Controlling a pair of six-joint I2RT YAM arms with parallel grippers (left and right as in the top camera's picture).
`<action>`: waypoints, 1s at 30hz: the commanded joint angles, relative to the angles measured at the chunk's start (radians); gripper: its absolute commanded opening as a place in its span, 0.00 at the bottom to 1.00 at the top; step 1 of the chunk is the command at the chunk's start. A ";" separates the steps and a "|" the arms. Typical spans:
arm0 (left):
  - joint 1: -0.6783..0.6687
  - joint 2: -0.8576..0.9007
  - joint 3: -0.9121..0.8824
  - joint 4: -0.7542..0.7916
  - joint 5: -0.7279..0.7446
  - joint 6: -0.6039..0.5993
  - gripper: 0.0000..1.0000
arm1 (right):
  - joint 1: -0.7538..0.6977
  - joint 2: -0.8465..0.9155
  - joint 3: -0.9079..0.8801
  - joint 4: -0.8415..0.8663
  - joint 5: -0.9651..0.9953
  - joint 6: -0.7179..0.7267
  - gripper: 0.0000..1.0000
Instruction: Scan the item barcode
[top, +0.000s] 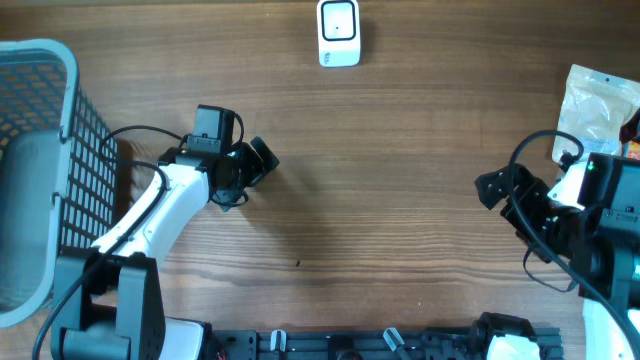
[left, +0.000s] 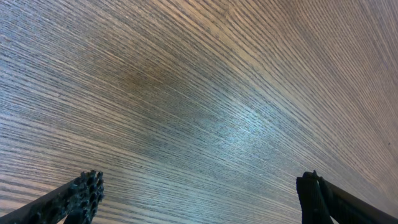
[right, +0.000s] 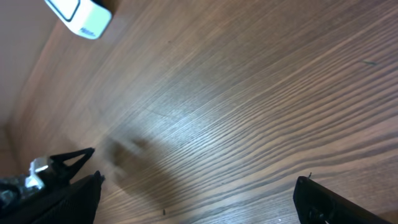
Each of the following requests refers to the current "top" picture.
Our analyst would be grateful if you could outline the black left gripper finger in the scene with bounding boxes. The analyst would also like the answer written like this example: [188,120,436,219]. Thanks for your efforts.
[240,144,264,187]
[250,136,280,175]

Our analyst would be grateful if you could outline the orange tissue pack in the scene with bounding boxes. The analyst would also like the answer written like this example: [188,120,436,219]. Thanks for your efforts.
[626,141,640,160]

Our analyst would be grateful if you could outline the beige plastic pouch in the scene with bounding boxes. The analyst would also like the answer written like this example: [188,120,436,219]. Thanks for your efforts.
[557,64,639,159]

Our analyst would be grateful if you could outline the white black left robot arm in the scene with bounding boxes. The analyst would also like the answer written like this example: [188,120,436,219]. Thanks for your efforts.
[42,138,535,359]

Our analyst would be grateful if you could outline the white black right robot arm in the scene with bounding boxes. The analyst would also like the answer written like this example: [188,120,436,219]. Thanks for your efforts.
[474,155,639,359]

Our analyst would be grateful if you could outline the white barcode scanner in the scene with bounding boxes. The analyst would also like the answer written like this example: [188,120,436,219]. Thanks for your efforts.
[316,0,361,68]

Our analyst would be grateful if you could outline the grey plastic shopping basket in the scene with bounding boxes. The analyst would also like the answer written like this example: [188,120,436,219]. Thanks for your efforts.
[1,39,119,328]

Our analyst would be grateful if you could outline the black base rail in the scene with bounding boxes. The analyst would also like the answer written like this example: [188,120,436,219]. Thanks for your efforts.
[199,327,565,360]

